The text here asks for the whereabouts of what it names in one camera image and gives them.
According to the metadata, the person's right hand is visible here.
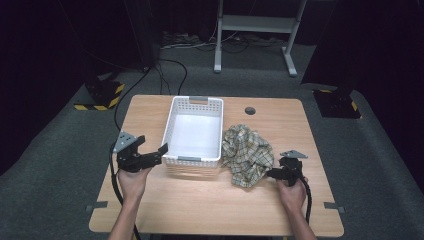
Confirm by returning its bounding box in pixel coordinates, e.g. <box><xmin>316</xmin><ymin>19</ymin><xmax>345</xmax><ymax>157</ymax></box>
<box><xmin>276</xmin><ymin>179</ymin><xmax>308</xmax><ymax>217</ymax></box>

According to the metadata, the plaid cloth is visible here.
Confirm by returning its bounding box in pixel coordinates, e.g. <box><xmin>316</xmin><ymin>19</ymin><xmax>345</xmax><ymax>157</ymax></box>
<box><xmin>220</xmin><ymin>123</ymin><xmax>275</xmax><ymax>189</ymax></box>

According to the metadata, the grey table edge bracket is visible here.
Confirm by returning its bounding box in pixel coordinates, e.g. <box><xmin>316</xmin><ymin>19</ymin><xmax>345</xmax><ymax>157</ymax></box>
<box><xmin>85</xmin><ymin>200</ymin><xmax>109</xmax><ymax>214</ymax></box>
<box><xmin>323</xmin><ymin>201</ymin><xmax>346</xmax><ymax>215</ymax></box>

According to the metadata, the bundle of floor cables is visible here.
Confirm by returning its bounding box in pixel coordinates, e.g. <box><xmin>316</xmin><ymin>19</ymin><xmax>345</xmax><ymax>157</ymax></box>
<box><xmin>159</xmin><ymin>30</ymin><xmax>288</xmax><ymax>55</ymax></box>

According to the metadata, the white plastic basket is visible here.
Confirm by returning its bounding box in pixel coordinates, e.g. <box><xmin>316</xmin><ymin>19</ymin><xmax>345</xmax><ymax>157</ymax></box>
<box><xmin>160</xmin><ymin>95</ymin><xmax>225</xmax><ymax>169</ymax></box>

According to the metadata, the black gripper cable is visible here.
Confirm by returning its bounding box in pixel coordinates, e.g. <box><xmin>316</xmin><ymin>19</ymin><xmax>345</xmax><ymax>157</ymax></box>
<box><xmin>298</xmin><ymin>175</ymin><xmax>314</xmax><ymax>225</ymax></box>
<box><xmin>108</xmin><ymin>142</ymin><xmax>143</xmax><ymax>240</ymax></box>

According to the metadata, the black floor cable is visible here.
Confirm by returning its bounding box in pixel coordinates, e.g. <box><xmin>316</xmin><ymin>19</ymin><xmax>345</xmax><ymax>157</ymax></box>
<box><xmin>113</xmin><ymin>58</ymin><xmax>189</xmax><ymax>132</ymax></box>

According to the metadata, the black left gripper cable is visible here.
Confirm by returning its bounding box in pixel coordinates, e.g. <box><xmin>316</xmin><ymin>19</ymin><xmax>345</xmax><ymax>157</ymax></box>
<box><xmin>108</xmin><ymin>142</ymin><xmax>143</xmax><ymax>240</ymax></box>

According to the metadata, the person's left hand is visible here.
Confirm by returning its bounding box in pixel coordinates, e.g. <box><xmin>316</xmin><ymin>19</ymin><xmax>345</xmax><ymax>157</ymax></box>
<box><xmin>116</xmin><ymin>165</ymin><xmax>154</xmax><ymax>205</ymax></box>

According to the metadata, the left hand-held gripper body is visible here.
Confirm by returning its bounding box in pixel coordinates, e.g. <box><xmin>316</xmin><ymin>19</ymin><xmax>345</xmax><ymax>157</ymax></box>
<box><xmin>112</xmin><ymin>131</ymin><xmax>165</xmax><ymax>174</ymax></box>

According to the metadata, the grey metal stand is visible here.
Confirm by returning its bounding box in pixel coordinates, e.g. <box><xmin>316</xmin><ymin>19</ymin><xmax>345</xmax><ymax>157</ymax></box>
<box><xmin>213</xmin><ymin>0</ymin><xmax>308</xmax><ymax>78</ymax></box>

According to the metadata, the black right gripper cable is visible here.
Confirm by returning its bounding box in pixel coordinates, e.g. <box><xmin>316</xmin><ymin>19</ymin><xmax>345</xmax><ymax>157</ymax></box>
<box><xmin>298</xmin><ymin>175</ymin><xmax>314</xmax><ymax>225</ymax></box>

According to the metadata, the black yellow striped base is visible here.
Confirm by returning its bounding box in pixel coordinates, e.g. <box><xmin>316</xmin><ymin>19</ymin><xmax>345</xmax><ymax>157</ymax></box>
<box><xmin>312</xmin><ymin>87</ymin><xmax>363</xmax><ymax>120</ymax></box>
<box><xmin>73</xmin><ymin>73</ymin><xmax>126</xmax><ymax>112</ymax></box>

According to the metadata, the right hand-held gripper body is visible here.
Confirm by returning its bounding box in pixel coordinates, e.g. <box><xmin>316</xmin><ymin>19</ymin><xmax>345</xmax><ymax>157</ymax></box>
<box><xmin>279</xmin><ymin>149</ymin><xmax>309</xmax><ymax>187</ymax></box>

